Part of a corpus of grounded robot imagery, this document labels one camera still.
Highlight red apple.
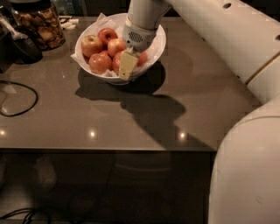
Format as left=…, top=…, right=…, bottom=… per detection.
left=108, top=38, right=127, bottom=58
left=88, top=53, right=112, bottom=74
left=137, top=52, right=148, bottom=67
left=112, top=51, right=123, bottom=74
left=97, top=28, right=118, bottom=46

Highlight black cables on floor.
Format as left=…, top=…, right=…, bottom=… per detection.
left=0, top=151, right=117, bottom=224

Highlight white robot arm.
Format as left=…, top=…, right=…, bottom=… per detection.
left=120, top=0, right=280, bottom=224

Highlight white ceramic bowl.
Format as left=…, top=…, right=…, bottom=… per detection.
left=74, top=12, right=167, bottom=86

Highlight yellow-red apple far left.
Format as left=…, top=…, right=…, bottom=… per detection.
left=81, top=35, right=103, bottom=58

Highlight silver spoon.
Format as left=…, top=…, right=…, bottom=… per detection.
left=0, top=16, right=28, bottom=40

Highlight white sock foot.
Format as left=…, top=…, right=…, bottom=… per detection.
left=34, top=157, right=57, bottom=190

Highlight black cable on table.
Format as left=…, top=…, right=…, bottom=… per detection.
left=0, top=80, right=39, bottom=118

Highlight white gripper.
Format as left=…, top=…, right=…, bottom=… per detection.
left=119, top=17, right=158, bottom=81

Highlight glass jar of chips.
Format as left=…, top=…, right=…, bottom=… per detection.
left=9, top=0, right=65, bottom=51

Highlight white small items behind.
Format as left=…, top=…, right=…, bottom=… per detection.
left=59, top=17, right=80, bottom=30

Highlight small red apple hidden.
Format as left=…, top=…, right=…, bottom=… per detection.
left=100, top=50, right=109, bottom=56

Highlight black round appliance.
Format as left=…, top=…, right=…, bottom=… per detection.
left=11, top=32, right=43, bottom=64

